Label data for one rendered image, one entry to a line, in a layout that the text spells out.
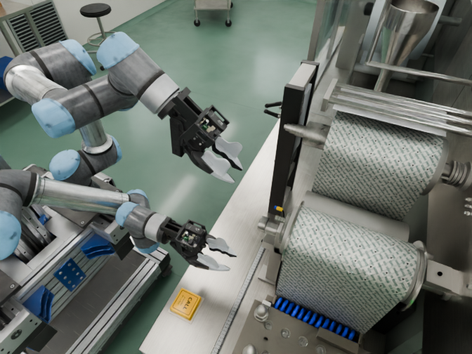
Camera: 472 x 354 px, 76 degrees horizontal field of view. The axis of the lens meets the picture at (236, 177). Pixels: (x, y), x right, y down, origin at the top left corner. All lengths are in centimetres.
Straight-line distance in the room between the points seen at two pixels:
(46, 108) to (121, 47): 18
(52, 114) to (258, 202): 79
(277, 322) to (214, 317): 22
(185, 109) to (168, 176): 198
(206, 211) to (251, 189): 109
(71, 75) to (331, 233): 85
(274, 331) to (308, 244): 29
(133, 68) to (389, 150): 56
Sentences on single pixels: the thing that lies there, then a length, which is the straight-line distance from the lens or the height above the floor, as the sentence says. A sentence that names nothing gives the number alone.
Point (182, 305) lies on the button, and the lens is 98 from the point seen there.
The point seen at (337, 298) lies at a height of 115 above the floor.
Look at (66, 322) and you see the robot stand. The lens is 191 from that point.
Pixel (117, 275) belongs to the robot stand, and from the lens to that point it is 191.
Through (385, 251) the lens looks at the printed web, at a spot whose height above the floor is 131.
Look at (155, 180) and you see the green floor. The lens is 256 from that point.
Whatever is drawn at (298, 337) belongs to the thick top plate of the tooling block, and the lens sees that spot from 85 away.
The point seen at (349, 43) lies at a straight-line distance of 148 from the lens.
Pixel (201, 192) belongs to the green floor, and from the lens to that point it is 240.
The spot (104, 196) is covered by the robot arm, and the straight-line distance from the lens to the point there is 100.
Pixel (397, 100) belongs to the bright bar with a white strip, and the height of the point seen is 145.
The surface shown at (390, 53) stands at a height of 140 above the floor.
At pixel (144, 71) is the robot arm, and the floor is 156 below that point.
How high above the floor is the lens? 184
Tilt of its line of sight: 48 degrees down
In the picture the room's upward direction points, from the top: straight up
